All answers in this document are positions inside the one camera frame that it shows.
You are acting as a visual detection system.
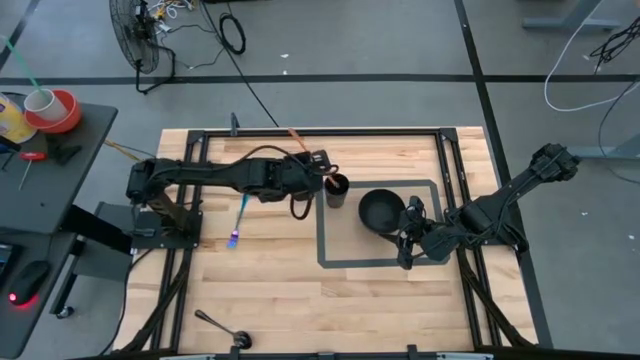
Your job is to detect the coiled black cable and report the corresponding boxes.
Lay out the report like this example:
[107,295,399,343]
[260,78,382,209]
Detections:
[217,12,248,57]

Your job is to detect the white floor cable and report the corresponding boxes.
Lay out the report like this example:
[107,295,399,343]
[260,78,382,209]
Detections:
[543,0,640,114]

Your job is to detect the yellow container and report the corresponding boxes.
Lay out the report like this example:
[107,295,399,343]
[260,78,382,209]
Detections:
[0,93,38,146]

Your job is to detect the black floor fan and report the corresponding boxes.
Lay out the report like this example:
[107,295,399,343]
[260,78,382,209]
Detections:
[108,0,177,96]

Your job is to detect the black spoon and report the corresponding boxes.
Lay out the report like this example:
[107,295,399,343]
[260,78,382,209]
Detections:
[193,308,254,351]

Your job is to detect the grey desk leg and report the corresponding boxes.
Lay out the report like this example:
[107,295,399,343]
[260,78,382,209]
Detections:
[568,130,640,162]
[521,0,625,32]

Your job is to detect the red bowl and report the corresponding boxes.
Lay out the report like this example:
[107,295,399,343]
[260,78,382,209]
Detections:
[23,88,83,136]

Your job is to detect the white paper cup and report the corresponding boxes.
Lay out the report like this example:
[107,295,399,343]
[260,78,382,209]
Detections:
[22,87,69,124]

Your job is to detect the black cup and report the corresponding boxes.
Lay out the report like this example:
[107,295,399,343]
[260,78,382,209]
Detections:
[323,172,351,210]

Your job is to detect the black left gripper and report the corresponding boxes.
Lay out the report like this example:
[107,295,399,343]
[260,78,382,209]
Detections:
[268,148,337,204]

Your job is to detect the yellow cable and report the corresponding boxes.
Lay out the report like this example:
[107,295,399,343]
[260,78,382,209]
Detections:
[102,137,157,163]

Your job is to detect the black aluminium table frame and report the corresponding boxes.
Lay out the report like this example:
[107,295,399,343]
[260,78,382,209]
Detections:
[112,125,539,360]

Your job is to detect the tangled black cables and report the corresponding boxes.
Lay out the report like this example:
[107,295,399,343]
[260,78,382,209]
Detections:
[588,15,640,67]

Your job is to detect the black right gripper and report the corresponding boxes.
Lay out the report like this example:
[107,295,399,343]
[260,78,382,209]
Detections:
[395,195,462,271]

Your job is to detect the red-headed stick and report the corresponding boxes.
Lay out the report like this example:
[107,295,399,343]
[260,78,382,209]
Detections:
[17,150,49,192]

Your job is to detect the copper-coloured metal utensil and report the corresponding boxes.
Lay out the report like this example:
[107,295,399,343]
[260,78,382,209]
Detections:
[287,127,342,189]

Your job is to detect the black cable bundle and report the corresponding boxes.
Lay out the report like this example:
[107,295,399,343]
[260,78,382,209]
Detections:
[456,248,535,350]
[118,248,192,354]

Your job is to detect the green straw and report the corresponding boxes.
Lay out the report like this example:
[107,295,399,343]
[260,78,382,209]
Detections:
[0,33,45,95]

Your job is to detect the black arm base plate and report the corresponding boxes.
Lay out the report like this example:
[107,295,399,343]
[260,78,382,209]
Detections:
[129,208,204,251]

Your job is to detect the black bowl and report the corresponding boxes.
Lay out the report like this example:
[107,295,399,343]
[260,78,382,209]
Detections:
[357,188,407,235]

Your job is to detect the dark side table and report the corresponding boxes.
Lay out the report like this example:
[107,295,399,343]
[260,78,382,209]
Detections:
[0,91,120,360]

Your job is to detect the black computer mouse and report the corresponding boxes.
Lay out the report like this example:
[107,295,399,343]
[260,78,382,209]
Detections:
[6,259,52,308]

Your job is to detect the brown arm cable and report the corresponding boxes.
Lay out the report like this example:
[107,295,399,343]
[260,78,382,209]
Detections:
[228,143,316,222]

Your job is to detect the long black floor cable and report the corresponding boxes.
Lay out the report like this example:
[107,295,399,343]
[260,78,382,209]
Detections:
[198,0,280,128]

